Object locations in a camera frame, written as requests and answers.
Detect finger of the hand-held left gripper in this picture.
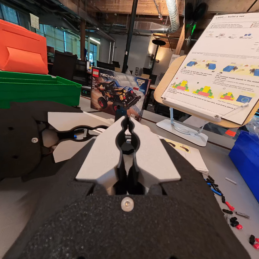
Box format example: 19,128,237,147
47,112,111,132
53,136,98,163

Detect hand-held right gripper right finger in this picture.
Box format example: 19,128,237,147
129,117,181,195

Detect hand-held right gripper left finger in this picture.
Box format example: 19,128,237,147
75,116,129,195

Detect grey black toy truck chassis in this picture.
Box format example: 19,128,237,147
115,108,134,155

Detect toy truck set box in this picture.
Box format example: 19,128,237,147
90,66,152,122

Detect green plastic bin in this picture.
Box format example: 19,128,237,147
0,71,82,109

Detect black office chair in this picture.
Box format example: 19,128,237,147
51,50,78,81

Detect wooden book stand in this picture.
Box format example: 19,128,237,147
153,55,259,147

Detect orange plastic case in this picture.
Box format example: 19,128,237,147
0,19,49,75

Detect scattered black red toy pins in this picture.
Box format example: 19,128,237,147
204,175,259,250

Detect blue plastic box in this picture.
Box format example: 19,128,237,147
229,129,259,203

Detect clear plastic bag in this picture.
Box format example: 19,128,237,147
245,116,259,142

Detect white paper window notice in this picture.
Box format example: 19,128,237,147
29,13,40,30

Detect black metal pole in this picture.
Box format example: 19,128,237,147
121,0,139,68

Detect printed instruction sheet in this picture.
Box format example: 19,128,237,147
161,12,259,125

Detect black floor lamp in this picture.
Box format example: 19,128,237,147
152,39,166,67

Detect black hanging device green light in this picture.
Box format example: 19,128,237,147
185,0,208,46

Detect silver flexible air duct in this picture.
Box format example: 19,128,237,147
165,0,180,34

